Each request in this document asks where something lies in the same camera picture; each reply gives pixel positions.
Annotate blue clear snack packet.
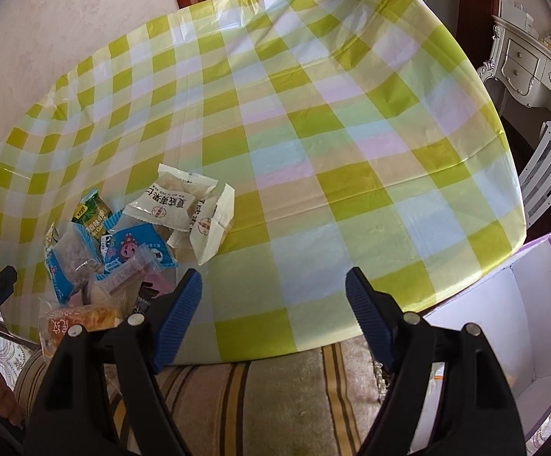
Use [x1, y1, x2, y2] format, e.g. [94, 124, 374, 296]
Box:
[44, 223, 103, 305]

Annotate bread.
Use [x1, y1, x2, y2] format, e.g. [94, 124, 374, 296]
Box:
[39, 302, 124, 360]

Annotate dark green snack packet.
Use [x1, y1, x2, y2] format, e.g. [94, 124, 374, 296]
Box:
[71, 188, 113, 240]

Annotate blue cartoon snack packet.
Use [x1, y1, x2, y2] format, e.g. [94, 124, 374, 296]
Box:
[96, 210, 177, 281]

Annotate pink snack packet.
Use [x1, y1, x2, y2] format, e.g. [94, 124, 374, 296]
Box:
[68, 245, 176, 307]

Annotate white nut snack packet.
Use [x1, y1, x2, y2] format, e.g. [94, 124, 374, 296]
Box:
[123, 164, 219, 233]

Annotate white purple storage box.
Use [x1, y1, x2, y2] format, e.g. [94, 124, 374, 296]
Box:
[425, 234, 551, 440]

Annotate striped sofa cushion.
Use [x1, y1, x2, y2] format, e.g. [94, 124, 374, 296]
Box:
[13, 336, 386, 456]

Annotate white slatted stool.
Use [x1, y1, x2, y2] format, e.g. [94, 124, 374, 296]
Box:
[519, 120, 551, 228]

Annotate green checkered tablecloth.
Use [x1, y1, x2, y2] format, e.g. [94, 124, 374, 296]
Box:
[0, 0, 526, 363]

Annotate white ornate dressing table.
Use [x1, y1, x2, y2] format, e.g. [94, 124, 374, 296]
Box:
[478, 0, 551, 114]

